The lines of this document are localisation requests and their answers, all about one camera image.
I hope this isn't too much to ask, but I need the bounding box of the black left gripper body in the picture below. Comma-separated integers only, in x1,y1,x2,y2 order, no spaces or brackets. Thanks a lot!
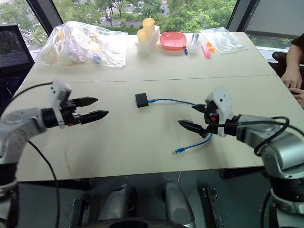
59,98,82,127

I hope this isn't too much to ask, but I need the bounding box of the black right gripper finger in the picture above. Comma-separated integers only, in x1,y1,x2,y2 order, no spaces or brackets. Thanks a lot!
191,104,207,114
178,120,208,139

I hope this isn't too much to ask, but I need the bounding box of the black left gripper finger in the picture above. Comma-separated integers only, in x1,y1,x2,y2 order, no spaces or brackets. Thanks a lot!
73,96,99,107
79,110,109,125

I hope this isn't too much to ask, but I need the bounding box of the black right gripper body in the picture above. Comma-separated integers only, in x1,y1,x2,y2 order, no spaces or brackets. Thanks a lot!
201,101,222,139

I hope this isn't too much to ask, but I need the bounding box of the small black adapter box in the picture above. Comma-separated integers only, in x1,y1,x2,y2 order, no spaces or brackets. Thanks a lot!
135,93,149,108

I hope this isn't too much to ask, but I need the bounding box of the person's bare hand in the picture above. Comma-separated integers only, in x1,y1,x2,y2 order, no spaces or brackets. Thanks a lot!
280,67,303,90

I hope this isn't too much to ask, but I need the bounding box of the clear plastic bag with items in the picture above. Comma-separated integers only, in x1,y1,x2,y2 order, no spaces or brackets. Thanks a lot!
35,20,128,69

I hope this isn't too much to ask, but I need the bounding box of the clear plastic tube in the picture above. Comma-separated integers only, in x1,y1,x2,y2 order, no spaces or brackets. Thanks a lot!
189,33,200,53

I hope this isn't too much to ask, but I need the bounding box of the clear zip bag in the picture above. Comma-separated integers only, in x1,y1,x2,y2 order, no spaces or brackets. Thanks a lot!
199,27,248,55

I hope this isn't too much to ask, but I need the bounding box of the pink plastic bowl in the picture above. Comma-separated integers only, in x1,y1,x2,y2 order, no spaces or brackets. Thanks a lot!
159,32,187,51

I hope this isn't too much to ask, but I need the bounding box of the silver right robot leg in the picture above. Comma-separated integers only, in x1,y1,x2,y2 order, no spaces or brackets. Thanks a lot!
162,180,194,225

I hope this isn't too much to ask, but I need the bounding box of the silver robot leg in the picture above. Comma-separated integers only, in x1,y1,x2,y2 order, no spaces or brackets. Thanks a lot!
98,184,137,223
162,180,194,225

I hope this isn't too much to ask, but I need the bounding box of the black mesh office chair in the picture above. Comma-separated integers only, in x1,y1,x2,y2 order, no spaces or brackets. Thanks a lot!
0,23,35,100

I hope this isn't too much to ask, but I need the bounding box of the yellow plastic cup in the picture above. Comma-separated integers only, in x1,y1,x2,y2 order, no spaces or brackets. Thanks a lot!
137,28,149,44
142,18,156,36

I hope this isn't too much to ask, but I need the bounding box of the silver left robot leg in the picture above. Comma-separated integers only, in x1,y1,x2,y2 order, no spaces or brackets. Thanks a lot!
98,184,137,223

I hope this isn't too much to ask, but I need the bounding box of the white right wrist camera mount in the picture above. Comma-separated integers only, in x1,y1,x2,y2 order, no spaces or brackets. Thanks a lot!
204,87,234,138

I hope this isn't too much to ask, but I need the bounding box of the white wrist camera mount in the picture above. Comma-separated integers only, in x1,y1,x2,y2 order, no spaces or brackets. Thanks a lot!
48,79,72,129
204,87,234,138

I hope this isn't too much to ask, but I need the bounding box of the blue Ethernet cable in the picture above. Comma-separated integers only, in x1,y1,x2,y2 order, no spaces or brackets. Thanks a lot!
147,98,213,156

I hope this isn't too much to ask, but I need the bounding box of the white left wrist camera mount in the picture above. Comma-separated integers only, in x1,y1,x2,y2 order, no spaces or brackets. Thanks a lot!
48,79,72,129

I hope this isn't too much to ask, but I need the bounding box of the black table frame bracket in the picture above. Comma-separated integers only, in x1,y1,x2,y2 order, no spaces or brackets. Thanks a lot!
71,196,91,228
199,186,225,228

